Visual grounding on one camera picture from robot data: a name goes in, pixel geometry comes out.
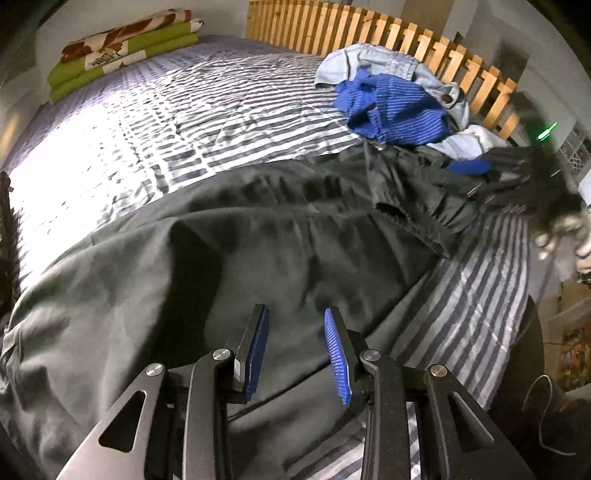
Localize blue striped garment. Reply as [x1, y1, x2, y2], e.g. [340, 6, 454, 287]
[333, 74, 451, 145]

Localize folded green floral quilt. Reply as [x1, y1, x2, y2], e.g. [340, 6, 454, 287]
[48, 8, 205, 104]

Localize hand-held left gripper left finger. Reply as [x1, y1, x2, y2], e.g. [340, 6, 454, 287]
[55, 303, 271, 480]

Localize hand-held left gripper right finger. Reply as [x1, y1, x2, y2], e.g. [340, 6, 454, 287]
[323, 306, 539, 480]

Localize thin grey cable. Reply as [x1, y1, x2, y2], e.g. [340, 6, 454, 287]
[522, 374, 571, 457]

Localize wooden slat fence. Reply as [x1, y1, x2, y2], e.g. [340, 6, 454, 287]
[245, 0, 522, 139]

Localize dark grey pants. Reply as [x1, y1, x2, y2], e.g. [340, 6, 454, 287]
[0, 138, 513, 480]

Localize person's right hand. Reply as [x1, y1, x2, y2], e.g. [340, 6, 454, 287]
[536, 210, 583, 259]

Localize light denim garment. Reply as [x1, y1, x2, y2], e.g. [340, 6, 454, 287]
[314, 43, 511, 160]

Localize striped blanket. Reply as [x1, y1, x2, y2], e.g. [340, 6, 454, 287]
[0, 34, 532, 480]

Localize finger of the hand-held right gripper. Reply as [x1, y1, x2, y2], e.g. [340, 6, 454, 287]
[464, 178, 534, 215]
[445, 148, 532, 178]

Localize cardboard box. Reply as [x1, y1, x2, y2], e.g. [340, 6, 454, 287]
[538, 281, 591, 393]

